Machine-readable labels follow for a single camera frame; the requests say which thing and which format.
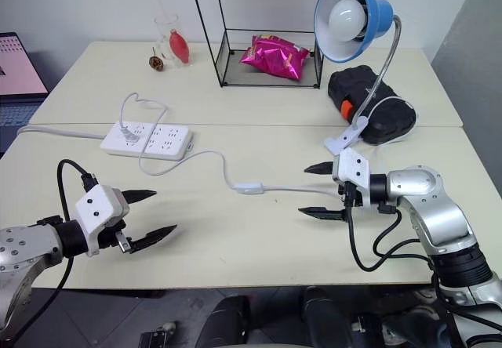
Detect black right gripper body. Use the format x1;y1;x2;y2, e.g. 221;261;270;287
336;180;357;223

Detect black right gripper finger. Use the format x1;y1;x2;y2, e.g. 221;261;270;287
304;160;335;176
297;206;349;223

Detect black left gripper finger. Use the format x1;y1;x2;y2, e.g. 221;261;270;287
122;189;158;205
128;224;179;256

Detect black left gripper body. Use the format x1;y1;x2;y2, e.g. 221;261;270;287
96;217;133;256

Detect blue clip-on desk lamp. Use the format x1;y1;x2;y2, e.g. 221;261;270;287
313;0;405;155

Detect white power strip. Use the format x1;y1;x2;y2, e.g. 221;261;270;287
99;122;195;161

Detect black tool case orange latch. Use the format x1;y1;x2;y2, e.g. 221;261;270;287
328;64;419;146

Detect dark rounded shape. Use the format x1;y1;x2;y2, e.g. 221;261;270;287
300;285;355;348
202;294;253;348

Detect pink snack bag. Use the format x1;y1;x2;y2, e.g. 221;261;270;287
239;41;311;82
250;34;301;51

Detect small brown dried flower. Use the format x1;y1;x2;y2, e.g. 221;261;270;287
147;47;166;72

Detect white light bulb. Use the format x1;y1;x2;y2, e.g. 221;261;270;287
328;0;368;43

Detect red ornament in glass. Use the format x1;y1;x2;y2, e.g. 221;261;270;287
169;28;194;65

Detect clear drinking glass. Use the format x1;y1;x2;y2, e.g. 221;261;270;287
153;13;195;68

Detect laptop with pink screen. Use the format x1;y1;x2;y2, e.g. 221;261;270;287
0;31;50;128

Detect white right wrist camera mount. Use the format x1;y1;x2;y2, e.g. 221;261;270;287
332;147;372;208

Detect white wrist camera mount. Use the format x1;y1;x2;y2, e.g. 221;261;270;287
332;147;372;208
74;185;131;257

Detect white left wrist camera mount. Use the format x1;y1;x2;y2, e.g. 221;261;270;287
74;185;131;257

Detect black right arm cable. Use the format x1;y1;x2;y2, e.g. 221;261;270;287
344;201;437;274

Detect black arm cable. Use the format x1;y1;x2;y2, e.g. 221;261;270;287
3;158;100;329
344;201;437;274

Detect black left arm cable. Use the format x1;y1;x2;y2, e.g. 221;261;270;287
3;158;100;329

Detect white inline cord switch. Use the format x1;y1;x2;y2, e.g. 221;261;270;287
232;182;265;196

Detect white cable with switch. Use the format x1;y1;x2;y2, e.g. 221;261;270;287
118;92;415;201

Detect white power strip cable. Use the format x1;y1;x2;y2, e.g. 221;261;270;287
16;125;113;141

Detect black wire frame shelf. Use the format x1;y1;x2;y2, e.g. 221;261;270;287
187;0;336;89

